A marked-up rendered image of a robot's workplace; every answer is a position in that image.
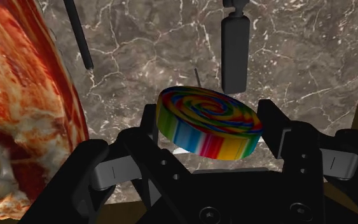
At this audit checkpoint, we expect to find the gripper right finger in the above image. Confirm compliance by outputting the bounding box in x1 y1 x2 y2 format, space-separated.
256 99 358 224

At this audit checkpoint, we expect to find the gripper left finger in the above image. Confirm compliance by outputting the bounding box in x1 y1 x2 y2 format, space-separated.
17 104 195 224

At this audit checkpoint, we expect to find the red orange marbled round thing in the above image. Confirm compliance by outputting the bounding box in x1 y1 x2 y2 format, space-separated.
0 0 90 222

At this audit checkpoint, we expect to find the rainbow swirl lollipop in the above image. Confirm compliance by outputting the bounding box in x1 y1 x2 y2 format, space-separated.
156 68 264 161

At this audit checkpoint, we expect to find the black pen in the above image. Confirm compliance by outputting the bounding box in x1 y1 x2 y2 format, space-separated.
62 0 95 71

